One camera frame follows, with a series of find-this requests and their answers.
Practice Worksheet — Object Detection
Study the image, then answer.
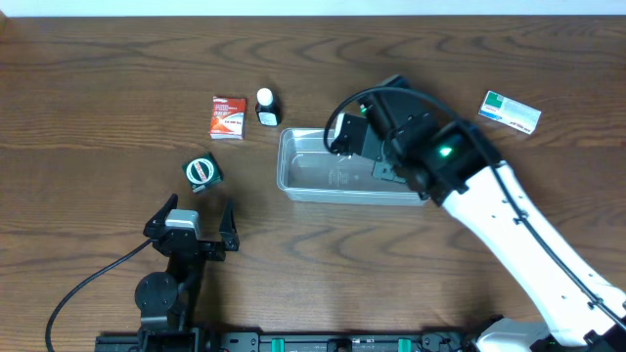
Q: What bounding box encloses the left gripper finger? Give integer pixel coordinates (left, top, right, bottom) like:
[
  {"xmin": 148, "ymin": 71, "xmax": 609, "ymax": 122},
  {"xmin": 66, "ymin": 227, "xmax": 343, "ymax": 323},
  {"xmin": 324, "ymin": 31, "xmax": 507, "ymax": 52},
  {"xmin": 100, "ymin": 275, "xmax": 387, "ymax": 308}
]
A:
[
  {"xmin": 143, "ymin": 194, "xmax": 178, "ymax": 239},
  {"xmin": 219, "ymin": 200, "xmax": 240, "ymax": 251}
]

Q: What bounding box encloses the green Zam-Buk box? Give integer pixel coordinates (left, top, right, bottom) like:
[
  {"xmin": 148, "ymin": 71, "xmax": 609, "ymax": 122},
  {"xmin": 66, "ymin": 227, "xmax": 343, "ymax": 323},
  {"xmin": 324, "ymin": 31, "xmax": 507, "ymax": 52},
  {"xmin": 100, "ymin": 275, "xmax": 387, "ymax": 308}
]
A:
[{"xmin": 182, "ymin": 153, "xmax": 224, "ymax": 194}]

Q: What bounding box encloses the red white medicine box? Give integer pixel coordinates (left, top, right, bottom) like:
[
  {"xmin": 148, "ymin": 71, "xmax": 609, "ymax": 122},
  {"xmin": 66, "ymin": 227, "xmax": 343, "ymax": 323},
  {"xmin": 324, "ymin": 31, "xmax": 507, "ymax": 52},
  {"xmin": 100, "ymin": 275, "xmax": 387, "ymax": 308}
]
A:
[{"xmin": 209, "ymin": 96, "xmax": 246, "ymax": 140}]

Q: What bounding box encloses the white green medicine box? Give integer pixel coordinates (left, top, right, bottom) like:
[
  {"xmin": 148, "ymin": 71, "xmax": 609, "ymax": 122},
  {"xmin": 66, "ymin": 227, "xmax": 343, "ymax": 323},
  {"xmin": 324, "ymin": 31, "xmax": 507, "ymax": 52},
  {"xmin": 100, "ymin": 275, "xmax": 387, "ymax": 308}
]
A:
[{"xmin": 478, "ymin": 91, "xmax": 542, "ymax": 135}]

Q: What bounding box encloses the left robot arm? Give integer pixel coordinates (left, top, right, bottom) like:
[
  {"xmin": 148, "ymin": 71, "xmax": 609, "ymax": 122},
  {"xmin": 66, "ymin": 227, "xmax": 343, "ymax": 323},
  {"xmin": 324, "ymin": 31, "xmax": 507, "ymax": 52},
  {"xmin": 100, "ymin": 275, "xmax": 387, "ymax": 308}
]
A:
[{"xmin": 134, "ymin": 195, "xmax": 240, "ymax": 352}]

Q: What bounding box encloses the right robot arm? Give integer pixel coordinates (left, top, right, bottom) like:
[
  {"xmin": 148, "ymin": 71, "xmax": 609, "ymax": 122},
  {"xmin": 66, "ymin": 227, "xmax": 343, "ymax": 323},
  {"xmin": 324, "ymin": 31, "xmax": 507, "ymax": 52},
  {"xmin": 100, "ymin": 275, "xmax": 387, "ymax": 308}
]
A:
[{"xmin": 323, "ymin": 75, "xmax": 625, "ymax": 351}]

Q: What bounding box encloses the clear plastic container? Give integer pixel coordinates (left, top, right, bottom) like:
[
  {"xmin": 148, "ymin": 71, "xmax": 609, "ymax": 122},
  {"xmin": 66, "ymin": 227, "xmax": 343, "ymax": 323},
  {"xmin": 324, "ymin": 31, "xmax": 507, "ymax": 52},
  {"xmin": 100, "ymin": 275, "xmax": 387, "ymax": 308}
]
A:
[{"xmin": 277, "ymin": 128, "xmax": 425, "ymax": 206}]

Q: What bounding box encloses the dark bottle white cap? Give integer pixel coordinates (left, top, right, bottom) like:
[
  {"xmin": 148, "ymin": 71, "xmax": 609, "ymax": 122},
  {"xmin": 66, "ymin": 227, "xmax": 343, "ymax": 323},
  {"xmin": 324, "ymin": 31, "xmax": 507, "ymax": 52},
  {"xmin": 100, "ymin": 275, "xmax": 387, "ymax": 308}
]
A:
[{"xmin": 255, "ymin": 88, "xmax": 281, "ymax": 127}]

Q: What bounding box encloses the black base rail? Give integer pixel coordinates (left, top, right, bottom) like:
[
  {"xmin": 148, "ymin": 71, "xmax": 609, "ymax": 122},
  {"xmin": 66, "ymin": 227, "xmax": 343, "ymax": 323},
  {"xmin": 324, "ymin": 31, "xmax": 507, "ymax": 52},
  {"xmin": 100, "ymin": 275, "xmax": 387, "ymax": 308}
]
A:
[{"xmin": 94, "ymin": 330, "xmax": 476, "ymax": 352}]

